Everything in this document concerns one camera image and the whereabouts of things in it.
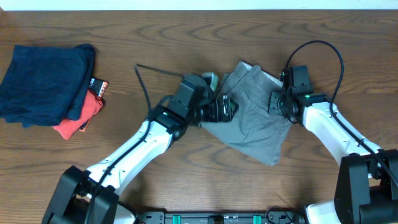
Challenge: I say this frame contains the grey shorts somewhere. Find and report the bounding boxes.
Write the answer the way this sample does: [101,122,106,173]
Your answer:
[201,61,292,166]

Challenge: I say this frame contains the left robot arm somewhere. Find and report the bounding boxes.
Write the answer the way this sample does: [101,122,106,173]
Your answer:
[42,95,239,224]

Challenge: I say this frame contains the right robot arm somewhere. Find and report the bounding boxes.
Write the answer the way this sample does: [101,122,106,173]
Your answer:
[269,91,397,224]

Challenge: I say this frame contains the black red patterned garment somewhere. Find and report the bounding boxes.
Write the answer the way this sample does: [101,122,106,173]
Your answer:
[88,78,109,98]

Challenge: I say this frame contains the folded red garment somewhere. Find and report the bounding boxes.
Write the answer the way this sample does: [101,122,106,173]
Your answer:
[53,90,103,140]

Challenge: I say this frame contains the folded navy blue garment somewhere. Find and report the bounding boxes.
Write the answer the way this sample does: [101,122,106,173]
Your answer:
[1,44,95,126]

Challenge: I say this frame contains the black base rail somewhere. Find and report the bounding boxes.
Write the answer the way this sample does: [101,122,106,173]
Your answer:
[135,209,306,224]

